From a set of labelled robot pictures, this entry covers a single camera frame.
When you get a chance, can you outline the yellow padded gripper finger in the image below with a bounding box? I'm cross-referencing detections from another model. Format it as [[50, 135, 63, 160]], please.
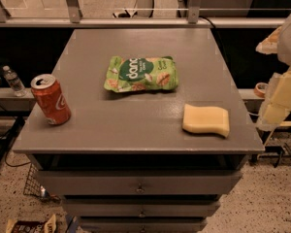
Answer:
[[255, 26, 282, 54], [256, 67, 291, 131]]

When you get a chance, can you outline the green rice chip bag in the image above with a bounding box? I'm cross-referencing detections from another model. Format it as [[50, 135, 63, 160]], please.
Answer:
[[104, 56, 178, 93]]

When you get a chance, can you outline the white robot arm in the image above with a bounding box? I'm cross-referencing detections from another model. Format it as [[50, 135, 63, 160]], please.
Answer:
[[256, 14, 291, 131]]

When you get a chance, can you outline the brown snack bag on floor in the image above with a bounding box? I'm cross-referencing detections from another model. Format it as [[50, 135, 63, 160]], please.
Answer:
[[6, 215, 57, 233]]

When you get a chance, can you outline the roll of tape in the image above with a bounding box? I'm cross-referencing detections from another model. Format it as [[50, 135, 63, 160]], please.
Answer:
[[254, 83, 269, 98]]

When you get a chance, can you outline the yellow sponge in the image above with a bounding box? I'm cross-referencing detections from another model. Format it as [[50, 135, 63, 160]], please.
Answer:
[[182, 104, 230, 138]]

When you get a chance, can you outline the grey drawer cabinet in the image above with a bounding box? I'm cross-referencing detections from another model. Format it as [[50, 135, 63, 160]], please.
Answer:
[[14, 28, 263, 233]]

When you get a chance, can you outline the orange soda can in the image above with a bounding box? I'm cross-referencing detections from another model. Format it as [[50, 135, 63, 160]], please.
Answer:
[[31, 74, 71, 125]]

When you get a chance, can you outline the clear plastic water bottle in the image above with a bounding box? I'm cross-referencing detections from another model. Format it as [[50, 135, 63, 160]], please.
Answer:
[[3, 66, 26, 97]]

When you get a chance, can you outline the wire mesh basket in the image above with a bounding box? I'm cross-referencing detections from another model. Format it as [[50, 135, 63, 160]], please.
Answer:
[[23, 164, 49, 200]]

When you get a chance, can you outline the metal railing frame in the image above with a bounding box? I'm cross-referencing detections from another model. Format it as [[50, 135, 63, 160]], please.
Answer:
[[0, 0, 291, 28]]

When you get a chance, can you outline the black cable on floor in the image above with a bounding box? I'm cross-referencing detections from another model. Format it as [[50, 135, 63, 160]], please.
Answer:
[[0, 92, 32, 168]]

